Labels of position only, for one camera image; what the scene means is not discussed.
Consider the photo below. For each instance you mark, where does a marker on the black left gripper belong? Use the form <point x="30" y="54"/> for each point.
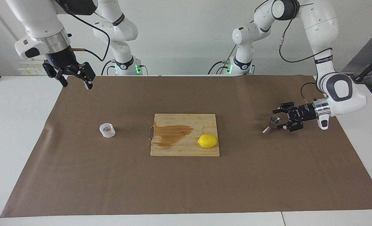
<point x="303" y="113"/>

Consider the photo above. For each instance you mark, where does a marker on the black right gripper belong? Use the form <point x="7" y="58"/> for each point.
<point x="62" y="62"/>

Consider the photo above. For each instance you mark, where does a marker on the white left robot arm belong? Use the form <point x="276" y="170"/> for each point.
<point x="318" y="22"/>

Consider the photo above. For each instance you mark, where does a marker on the steel double jigger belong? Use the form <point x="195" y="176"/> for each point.
<point x="269" y="127"/>

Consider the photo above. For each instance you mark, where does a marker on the brown paper table mat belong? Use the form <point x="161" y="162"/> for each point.
<point x="79" y="172"/>

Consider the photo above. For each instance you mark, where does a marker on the yellow lemon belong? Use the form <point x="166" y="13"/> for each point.
<point x="207" y="141"/>

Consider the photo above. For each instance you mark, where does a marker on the black stand pole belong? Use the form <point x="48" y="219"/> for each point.
<point x="362" y="75"/>

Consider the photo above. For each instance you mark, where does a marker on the white wall socket box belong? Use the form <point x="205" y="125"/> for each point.
<point x="32" y="71"/>

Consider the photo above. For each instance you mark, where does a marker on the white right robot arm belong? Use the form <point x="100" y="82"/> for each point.
<point x="38" y="18"/>

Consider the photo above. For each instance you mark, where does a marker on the small clear plastic cup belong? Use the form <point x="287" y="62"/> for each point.
<point x="107" y="131"/>

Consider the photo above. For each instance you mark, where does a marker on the wooden cutting board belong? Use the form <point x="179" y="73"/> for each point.
<point x="186" y="147"/>

